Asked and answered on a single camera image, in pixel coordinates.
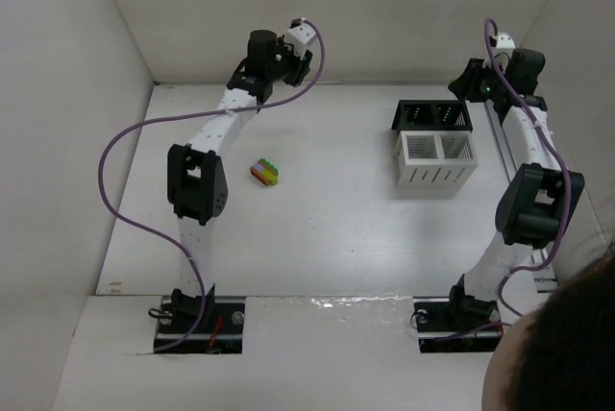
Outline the orange green lego stack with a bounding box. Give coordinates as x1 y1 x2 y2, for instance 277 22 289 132
250 158 279 186

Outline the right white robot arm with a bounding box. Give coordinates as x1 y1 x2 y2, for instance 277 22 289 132
446 47 585 329

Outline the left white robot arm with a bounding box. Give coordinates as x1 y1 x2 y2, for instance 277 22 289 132
167 23 317 320

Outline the black slotted container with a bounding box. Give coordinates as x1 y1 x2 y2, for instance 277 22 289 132
391 100 473 132

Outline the white slotted container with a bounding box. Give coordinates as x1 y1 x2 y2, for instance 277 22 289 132
394 131 479 190

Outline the person's dark hair head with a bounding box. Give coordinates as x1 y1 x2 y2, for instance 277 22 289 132
480 248 614 410

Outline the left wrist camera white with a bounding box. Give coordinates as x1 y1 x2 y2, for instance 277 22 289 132
283 18 318 60

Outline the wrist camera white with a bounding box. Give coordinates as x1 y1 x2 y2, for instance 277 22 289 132
283 18 318 60
489 33 516 63

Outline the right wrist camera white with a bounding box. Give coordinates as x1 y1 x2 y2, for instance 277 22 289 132
489 33 516 63

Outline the aluminium rail right side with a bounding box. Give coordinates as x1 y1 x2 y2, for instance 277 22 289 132
480 101 553 298

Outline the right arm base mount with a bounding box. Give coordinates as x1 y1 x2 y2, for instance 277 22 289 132
410 298 504 353

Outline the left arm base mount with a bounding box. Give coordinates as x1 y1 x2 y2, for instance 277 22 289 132
148 298 246 355

